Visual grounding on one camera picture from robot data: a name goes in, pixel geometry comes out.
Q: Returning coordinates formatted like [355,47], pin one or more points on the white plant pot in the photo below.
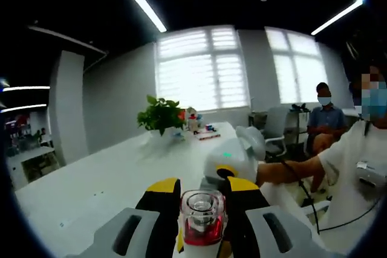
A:
[164,137]

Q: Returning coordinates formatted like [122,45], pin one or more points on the small toy figure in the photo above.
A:
[193,120]

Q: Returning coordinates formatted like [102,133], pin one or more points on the grey white office chair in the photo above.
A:
[275,125]

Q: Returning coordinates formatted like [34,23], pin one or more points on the white square pillar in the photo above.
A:
[68,107]

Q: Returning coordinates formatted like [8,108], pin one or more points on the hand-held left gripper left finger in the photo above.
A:
[142,224]

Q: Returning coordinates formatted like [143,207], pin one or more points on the window with white blinds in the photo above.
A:
[297,67]
[202,70]

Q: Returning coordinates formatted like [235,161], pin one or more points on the white ceiling light strip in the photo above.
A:
[24,108]
[27,88]
[139,1]
[338,15]

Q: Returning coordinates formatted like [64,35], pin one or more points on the white chest device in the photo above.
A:
[372,176]

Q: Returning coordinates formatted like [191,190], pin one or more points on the colourful toy blocks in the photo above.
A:
[208,133]

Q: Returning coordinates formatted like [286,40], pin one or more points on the white skincare bottle red collar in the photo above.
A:
[201,224]

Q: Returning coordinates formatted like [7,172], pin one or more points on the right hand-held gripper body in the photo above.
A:
[232,152]

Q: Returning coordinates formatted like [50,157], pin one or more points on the green potted plant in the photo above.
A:
[160,114]

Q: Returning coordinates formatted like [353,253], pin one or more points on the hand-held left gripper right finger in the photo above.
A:
[266,227]

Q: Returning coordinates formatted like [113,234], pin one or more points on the operator in white shirt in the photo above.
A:
[344,197]

